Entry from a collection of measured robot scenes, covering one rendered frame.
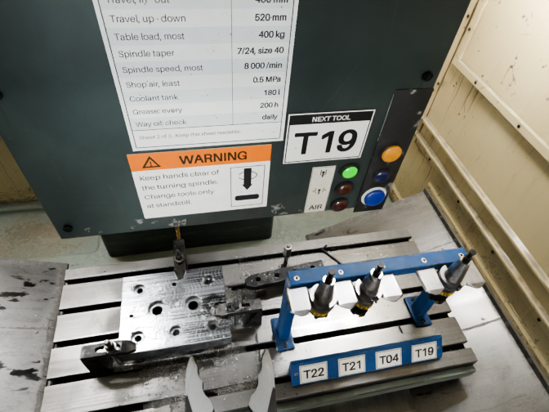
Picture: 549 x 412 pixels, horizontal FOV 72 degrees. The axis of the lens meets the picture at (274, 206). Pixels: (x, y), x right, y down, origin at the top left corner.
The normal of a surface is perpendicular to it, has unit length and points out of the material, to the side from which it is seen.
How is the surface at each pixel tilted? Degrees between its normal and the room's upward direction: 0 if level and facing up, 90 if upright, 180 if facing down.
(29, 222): 0
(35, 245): 0
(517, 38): 90
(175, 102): 90
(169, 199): 90
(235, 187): 90
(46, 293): 24
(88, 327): 0
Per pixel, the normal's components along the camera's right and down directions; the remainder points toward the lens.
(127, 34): 0.19, 0.75
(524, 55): -0.98, 0.10
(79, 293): 0.07, -0.66
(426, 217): -0.34, -0.56
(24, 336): 0.46, -0.65
